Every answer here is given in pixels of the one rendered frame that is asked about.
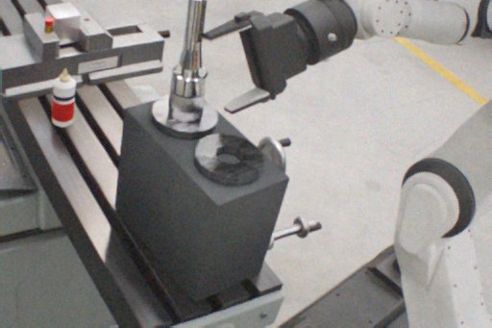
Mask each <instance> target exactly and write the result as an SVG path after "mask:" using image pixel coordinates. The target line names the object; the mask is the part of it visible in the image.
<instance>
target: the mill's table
mask: <svg viewBox="0 0 492 328"><path fill-rule="evenodd" d="M61 3H64V2H63V1H62V0H0V38H5V37H7V36H12V35H20V34H23V32H24V15H26V14H29V13H40V14H41V16H42V17H43V18H44V19H45V8H46V6H53V5H58V4H61ZM52 97H53V94H48V95H42V96H38V97H32V98H28V99H27V100H21V101H16V102H11V103H4V102H2V101H1V100H0V101H1V103H2V105H3V107H4V109H5V110H6V112H7V116H8V118H9V120H10V122H11V124H12V126H13V128H14V130H15V133H16V135H17V137H18V139H19V141H20V143H21V144H22V146H23V148H24V150H25V152H26V154H27V156H28V158H29V162H30V164H31V166H32V168H33V170H34V172H35V174H36V176H37V178H38V179H39V181H40V183H41V185H42V187H43V189H44V191H45V193H46V196H47V197H48V199H49V201H50V203H51V205H52V207H53V209H54V211H55V213H56V214H57V216H58V218H59V220H60V222H61V226H62V228H63V230H64V232H65V233H66V234H67V236H68V238H69V239H70V240H71V242H72V244H73V246H74V248H75V249H76V251H77V253H78V255H79V257H80V259H81V261H82V263H83V265H84V266H85V269H86V272H87V274H89V276H90V278H91V280H92V282H93V284H94V285H95V287H96V289H97V290H98V292H99V293H100V295H101V297H102V299H103V300H104V302H105V303H106V304H107V306H108V308H109V310H110V312H111V315H112V316H113V318H114V320H115V322H116V324H117V326H118V327H119V328H263V327H266V326H268V325H271V324H273V323H275V320H276V317H277V314H278V311H279V309H280V307H281V306H282V304H283V300H284V295H283V293H282V292H281V288H282V285H283V283H282V280H280V279H279V277H278V276H277V275H276V273H275V272H274V271H273V270H272V268H271V267H270V266H269V264H268V263H267V262H266V261H265V260H264V261H263V265H262V268H261V271H260V273H259V274H257V275H254V276H252V277H250V279H248V280H245V281H243V282H241V283H239V284H236V285H234V286H232V287H230V288H228V289H224V290H221V291H220V292H218V293H215V294H213V295H211V296H209V297H207V298H204V299H202V300H200V301H198V302H193V301H192V299H191V298H190V297H189V296H188V294H187V293H186V292H185V291H184V289H183V288H182V287H181V286H180V284H179V283H178V282H177V281H176V279H175V278H174V277H173V276H172V274H170V273H169V272H168V271H167V270H166V268H165V267H164V266H163V265H162V263H161V262H160V261H159V259H158V258H157V257H156V256H155V255H154V253H152V252H151V251H150V250H149V248H148V247H147V246H146V245H145V243H144V242H143V241H142V240H141V239H140V236H139V235H138V234H137V233H136V232H135V231H134V230H133V229H132V227H131V226H130V225H129V224H128V223H127V221H126V220H125V219H124V218H123V215H122V214H121V213H120V212H119V211H118V210H116V208H115V207H114V203H115V194H116V184H117V173H118V164H119V154H120V144H121V134H122V129H123V124H124V114H125V109H127V108H130V106H133V105H137V104H142V102H141V100H140V99H139V98H138V97H136V95H135V94H134V92H133V91H132V90H131V89H130V87H129V86H128V85H127V84H126V82H125V81H124V80H120V81H114V82H108V83H104V84H97V85H92V86H91V87H90V86H89V84H88V83H83V85H82V87H81V88H75V107H74V122H73V123H72V124H71V125H69V126H66V127H61V126H58V125H56V124H54V123H53V121H52Z"/></svg>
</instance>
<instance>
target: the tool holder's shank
mask: <svg viewBox="0 0 492 328"><path fill-rule="evenodd" d="M207 7H208V0H188V1H187V11H186V20H185V29H184V47H183V51H182V54H181V57H180V61H179V66H180V67H181V68H182V72H183V73H185V74H188V75H194V74H197V73H198V72H199V69H201V68H202V67H203V50H202V47H203V39H204V31H205V23H206V15H207Z"/></svg>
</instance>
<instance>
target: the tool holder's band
mask: <svg viewBox="0 0 492 328"><path fill-rule="evenodd" d="M171 78H172V79H173V80H175V81H176V82H177V83H179V84H181V85H185V86H199V85H202V84H203V83H204V82H205V81H206V80H207V78H208V72H207V70H206V69H205V68H204V67H202V68H201V69H199V72H198V73H197V74H194V75H188V74H185V73H183V72H182V68H181V67H180V66H179V65H178V64H177V65H175V66H174V67H172V70H171Z"/></svg>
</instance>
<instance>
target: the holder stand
mask: <svg viewBox="0 0 492 328"><path fill-rule="evenodd" d="M168 104H169V95H167V96H165V97H162V98H161V99H159V100H154V101H150V102H146V103H142V104H137V105H133V106H130V108H127V109H125V114H124V124H123V129H122V134H121V144H120V154H119V164H118V173H117V184H116V194H115V203H114V207H115V209H116V210H118V211H119V212H120V213H121V214H122V215H123V218H124V219H125V220H126V221H127V223H128V224H129V225H130V226H131V227H132V229H133V230H134V231H135V232H136V233H137V234H138V235H139V236H140V239H141V240H142V241H143V242H144V243H145V245H146V246H147V247H148V248H149V250H150V251H151V252H152V253H154V255H155V256H156V257H157V258H158V259H159V261H160V262H161V263H162V265H163V266H164V267H165V268H166V270H167V271H168V272H169V273H170V274H172V276H173V277H174V278H175V279H176V281H177V282H178V283H179V284H180V286H181V287H182V288H183V289H184V291H185V292H186V293H187V294H188V296H189V297H190V298H191V299H192V301H193V302H198V301H200V300H202V299H204V298H207V297H209V296H211V295H213V294H215V293H218V292H220V291H221V290H224V289H228V288H230V287H232V286H234V285H236V284H239V283H241V282H243V281H245V280H248V279H250V277H252V276H254V275H257V274H259V273H260V271H261V268H262V265H263V261H264V258H265V255H266V251H267V248H268V247H269V245H270V241H271V239H272V236H273V233H274V228H275V225H276V222H277V218H278V215H279V212H280V209H281V208H282V205H283V200H284V196H285V193H286V190H287V186H288V182H289V177H288V176H287V175H286V174H285V173H284V172H283V171H282V170H281V169H280V168H279V167H278V166H276V165H275V164H274V163H273V162H272V160H271V159H270V158H269V157H267V156H266V155H265V154H263V153H262V152H261V151H260V150H259V149H258V148H257V147H256V146H255V145H253V143H252V142H251V141H250V140H249V139H248V138H247V137H245V136H244V135H243V134H241V133H240V132H239V131H238V130H237V129H236V128H235V126H233V124H232V123H231V122H230V121H229V120H228V119H227V118H226V117H224V116H222V115H221V114H220V113H219V112H218V111H217V110H216V109H215V108H214V107H213V106H212V105H211V104H210V103H208V102H207V101H206V100H205V102H204V108H203V115H202V117H201V118H200V119H198V120H196V121H190V122H184V121H180V120H177V119H174V118H173V117H171V116H170V115H169V113H168Z"/></svg>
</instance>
